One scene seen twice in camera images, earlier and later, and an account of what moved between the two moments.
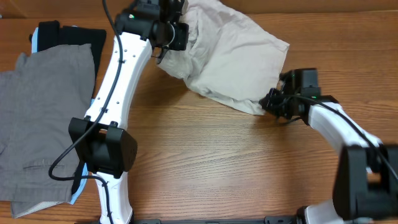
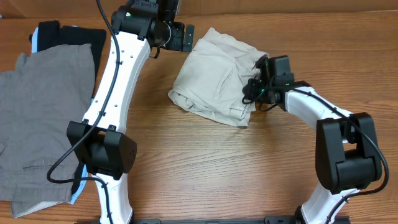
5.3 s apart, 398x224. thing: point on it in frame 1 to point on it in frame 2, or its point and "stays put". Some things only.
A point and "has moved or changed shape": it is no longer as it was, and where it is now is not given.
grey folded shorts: [38, 99] stays put
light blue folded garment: [81, 183] stays put
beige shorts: [227, 58] has moved or changed shape
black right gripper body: [280, 103] to [259, 91]
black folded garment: [50, 34] stays put
